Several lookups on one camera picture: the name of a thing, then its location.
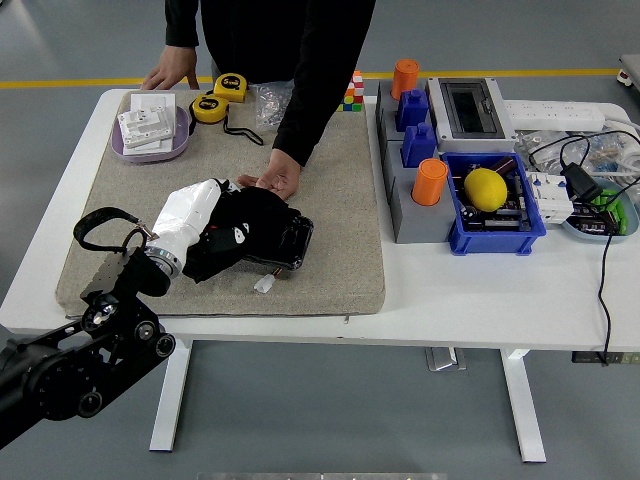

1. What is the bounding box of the person's left hand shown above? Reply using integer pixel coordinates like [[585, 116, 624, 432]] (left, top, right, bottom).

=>
[[235, 148, 303, 200]]

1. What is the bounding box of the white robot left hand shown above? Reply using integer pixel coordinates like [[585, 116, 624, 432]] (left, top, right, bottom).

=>
[[149, 176, 254, 254]]

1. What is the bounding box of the person's right hand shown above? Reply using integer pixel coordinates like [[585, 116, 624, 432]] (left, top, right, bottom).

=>
[[139, 45, 200, 92]]

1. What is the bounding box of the black rag with red patch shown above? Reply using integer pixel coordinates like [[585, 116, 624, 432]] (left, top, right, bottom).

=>
[[182, 185, 301, 285]]

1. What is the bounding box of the table height control panel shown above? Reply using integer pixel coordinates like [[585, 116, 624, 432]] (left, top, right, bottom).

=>
[[571, 350, 640, 366]]

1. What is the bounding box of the yellow tape measure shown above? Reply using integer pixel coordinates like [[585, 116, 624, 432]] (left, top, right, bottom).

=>
[[187, 93, 265, 147], [213, 72, 249, 104]]

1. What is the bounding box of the clear bag of screws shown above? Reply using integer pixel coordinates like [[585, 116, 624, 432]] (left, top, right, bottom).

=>
[[248, 81, 296, 134]]

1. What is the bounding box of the purple plastic tray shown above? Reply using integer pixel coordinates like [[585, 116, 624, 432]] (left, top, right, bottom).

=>
[[109, 104, 192, 165]]

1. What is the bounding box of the grey-brown mat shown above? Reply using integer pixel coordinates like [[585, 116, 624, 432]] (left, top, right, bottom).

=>
[[54, 88, 387, 321]]

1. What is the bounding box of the person's torso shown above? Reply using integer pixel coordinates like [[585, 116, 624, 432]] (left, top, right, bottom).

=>
[[198, 0, 377, 86]]

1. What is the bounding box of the colourful puzzle cube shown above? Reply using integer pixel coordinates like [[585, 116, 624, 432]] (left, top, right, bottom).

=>
[[337, 69, 365, 114]]

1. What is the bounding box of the grey peg base block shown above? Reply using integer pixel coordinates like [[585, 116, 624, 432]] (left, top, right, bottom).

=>
[[374, 78, 441, 146], [382, 139, 457, 245]]

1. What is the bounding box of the blue block peg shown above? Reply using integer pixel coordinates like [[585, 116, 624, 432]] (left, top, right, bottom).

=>
[[401, 122, 439, 169], [395, 88, 432, 134]]

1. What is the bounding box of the orange cylinder peg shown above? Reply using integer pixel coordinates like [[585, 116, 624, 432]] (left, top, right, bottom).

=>
[[390, 58, 420, 101], [410, 158, 449, 207]]

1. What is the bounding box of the grey electrical distribution box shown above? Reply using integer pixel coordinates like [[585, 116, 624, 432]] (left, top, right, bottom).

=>
[[424, 76, 519, 155]]

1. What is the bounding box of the yellow lemon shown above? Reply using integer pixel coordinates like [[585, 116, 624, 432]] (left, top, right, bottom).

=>
[[463, 168, 510, 211]]

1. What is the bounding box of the blue plastic bin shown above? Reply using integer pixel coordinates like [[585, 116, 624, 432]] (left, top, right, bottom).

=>
[[439, 151, 548, 257]]

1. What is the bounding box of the brown cylindrical capacitor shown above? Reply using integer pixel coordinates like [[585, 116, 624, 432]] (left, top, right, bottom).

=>
[[488, 155, 518, 177]]

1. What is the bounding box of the black electronic module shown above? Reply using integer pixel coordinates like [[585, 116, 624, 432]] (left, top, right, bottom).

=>
[[479, 209, 524, 232]]

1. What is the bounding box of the clear bag of small parts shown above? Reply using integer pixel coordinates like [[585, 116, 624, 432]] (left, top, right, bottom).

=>
[[514, 127, 626, 176]]

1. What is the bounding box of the white circuit breaker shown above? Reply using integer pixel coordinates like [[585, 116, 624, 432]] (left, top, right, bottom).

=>
[[524, 170, 576, 226]]

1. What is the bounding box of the white power strip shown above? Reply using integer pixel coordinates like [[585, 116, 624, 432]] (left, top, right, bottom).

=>
[[502, 99, 606, 132]]

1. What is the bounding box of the black power adapter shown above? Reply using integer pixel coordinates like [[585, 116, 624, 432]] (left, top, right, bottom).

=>
[[559, 163, 605, 202]]

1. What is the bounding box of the dark relay module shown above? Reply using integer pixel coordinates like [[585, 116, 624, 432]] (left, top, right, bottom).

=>
[[569, 202, 621, 235]]

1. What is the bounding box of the light blue tray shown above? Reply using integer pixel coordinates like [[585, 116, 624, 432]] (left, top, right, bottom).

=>
[[559, 177, 640, 245]]

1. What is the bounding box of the green terminal block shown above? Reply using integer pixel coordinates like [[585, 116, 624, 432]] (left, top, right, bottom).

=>
[[592, 189, 630, 236]]

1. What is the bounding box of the white cart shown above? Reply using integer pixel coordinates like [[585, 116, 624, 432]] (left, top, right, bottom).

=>
[[615, 53, 640, 94]]

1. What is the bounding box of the white wall socket plate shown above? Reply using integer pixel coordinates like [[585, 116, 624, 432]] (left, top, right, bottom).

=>
[[121, 135, 175, 157], [116, 107, 175, 149], [128, 92, 178, 140]]

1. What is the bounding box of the white wire connector plug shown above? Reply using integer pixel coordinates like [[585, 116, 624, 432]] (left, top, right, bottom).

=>
[[252, 267, 284, 294]]

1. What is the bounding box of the metal bracket under table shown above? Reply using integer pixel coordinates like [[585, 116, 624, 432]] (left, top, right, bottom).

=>
[[424, 347, 467, 372]]

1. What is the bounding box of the black cable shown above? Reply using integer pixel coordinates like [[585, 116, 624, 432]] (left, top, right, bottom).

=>
[[528, 129, 640, 367]]

